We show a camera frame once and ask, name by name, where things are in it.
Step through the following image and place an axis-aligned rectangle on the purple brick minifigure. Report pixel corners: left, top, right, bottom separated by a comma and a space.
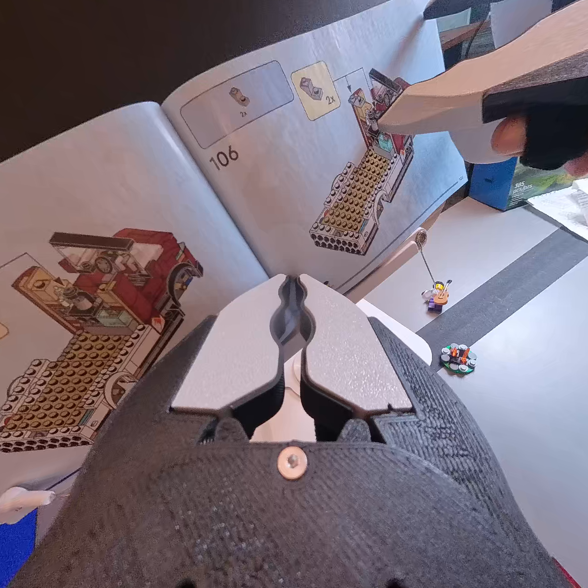
422, 279, 454, 314

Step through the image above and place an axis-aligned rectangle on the brick campfire build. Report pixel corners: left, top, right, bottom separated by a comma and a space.
439, 343, 478, 375

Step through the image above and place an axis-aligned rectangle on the brick instruction booklet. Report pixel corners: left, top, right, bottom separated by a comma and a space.
0, 0, 469, 490

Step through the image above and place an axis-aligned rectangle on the blue brick set box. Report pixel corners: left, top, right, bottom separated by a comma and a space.
469, 156, 576, 212

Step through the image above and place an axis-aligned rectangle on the white paper bag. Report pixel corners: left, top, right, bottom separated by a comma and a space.
527, 178, 588, 240

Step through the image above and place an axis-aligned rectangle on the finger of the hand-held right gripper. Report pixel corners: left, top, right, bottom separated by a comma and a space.
378, 0, 588, 136

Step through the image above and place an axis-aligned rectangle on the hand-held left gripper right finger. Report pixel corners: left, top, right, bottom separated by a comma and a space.
296, 274, 414, 441

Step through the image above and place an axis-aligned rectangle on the blue plastic storage bin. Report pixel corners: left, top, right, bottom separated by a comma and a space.
0, 509, 38, 588

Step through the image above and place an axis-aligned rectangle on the person's right hand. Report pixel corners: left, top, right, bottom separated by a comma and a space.
491, 117, 527, 155

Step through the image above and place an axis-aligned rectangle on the black partition panel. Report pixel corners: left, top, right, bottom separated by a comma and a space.
0, 0, 392, 162

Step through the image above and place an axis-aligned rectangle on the white booklet stand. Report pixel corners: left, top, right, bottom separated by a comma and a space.
0, 227, 433, 525

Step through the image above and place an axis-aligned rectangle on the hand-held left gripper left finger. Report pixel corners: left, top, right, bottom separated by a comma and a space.
170, 274, 295, 441

